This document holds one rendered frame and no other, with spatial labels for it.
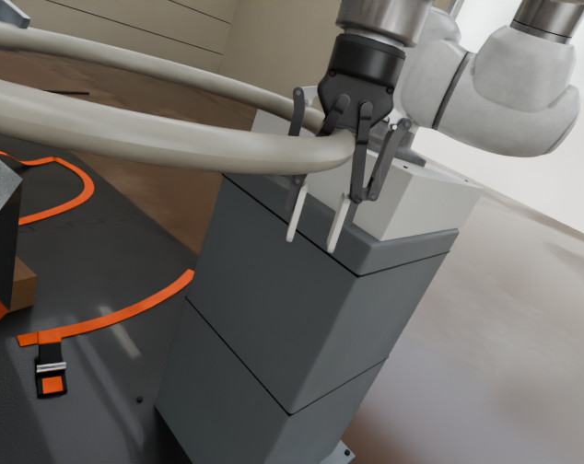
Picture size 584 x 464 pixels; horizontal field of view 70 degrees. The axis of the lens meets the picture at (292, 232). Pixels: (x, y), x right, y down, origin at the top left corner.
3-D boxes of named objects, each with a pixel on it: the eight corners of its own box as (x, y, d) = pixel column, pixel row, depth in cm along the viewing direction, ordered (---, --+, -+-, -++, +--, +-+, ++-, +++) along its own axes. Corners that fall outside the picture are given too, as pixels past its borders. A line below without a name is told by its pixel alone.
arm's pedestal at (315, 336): (255, 351, 156) (335, 153, 125) (354, 458, 129) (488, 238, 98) (127, 400, 119) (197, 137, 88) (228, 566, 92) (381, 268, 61)
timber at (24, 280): (33, 305, 136) (37, 275, 131) (-7, 318, 126) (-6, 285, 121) (-12, 259, 148) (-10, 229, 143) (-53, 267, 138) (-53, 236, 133)
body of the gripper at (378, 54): (404, 52, 46) (376, 133, 50) (332, 31, 46) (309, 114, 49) (421, 51, 39) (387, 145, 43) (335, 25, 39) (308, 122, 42)
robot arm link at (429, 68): (356, 109, 96) (397, 9, 89) (430, 139, 92) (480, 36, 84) (337, 102, 82) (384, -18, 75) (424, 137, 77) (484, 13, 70)
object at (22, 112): (-411, -7, 28) (-427, -59, 27) (106, 57, 72) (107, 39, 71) (251, 254, 19) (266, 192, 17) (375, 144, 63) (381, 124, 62)
